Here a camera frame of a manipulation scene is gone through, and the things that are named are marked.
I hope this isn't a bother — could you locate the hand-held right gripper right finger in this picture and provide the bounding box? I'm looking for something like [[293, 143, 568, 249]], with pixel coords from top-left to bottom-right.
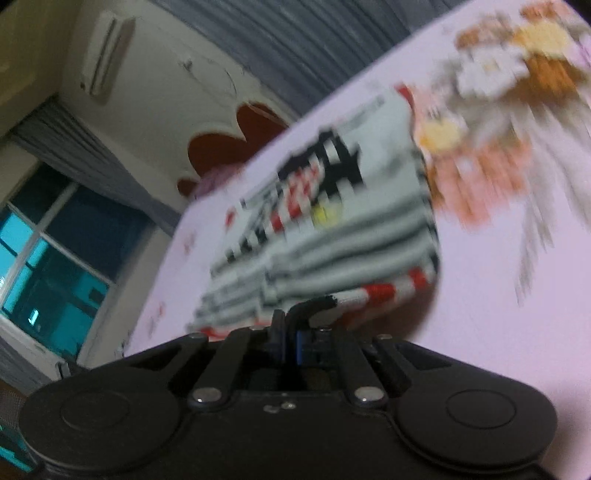
[[294, 329, 452, 409]]

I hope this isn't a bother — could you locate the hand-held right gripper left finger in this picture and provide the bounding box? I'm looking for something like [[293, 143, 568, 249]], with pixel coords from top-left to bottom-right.
[[126, 308, 288, 408]]

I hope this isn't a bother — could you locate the striped cartoon sweater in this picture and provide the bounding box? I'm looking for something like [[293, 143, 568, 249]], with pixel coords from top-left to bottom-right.
[[187, 85, 441, 342]]

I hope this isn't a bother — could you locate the window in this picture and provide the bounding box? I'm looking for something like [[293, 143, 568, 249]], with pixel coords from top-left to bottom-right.
[[0, 162, 155, 361]]

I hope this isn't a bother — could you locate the bed with pink floral sheet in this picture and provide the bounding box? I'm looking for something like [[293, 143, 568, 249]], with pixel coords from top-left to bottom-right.
[[121, 0, 591, 480]]

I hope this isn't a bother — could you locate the red heart-shaped headboard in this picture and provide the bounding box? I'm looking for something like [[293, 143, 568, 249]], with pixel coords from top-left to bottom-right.
[[176, 102, 289, 199]]

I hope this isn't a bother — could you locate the narrow blue-grey curtain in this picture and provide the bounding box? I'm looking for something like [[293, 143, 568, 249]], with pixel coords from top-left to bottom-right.
[[9, 99, 182, 228]]

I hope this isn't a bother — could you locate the wide blue-grey curtain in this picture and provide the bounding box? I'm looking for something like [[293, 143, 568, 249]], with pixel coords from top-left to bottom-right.
[[150, 0, 469, 118]]

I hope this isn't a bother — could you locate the white air conditioner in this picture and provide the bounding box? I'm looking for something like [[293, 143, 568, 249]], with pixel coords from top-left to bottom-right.
[[78, 11, 137, 99]]

